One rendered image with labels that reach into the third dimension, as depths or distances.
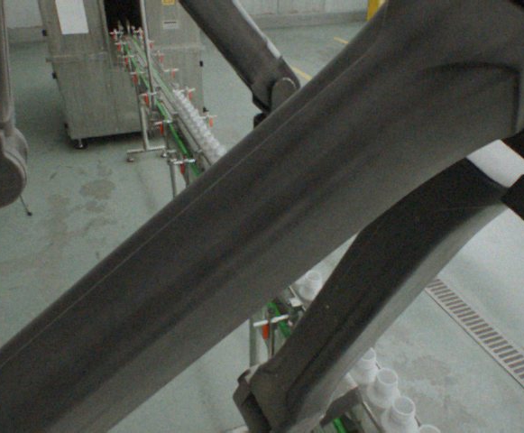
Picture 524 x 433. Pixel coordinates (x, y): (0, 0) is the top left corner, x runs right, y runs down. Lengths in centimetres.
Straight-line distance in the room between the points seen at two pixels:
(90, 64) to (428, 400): 375
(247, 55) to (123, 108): 414
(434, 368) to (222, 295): 239
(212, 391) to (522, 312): 177
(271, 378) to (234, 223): 29
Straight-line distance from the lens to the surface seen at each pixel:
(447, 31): 18
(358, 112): 17
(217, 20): 62
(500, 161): 28
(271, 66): 64
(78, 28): 455
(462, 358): 265
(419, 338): 267
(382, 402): 91
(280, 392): 44
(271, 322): 106
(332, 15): 1147
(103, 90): 468
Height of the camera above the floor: 183
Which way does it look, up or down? 32 degrees down
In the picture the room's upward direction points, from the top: straight up
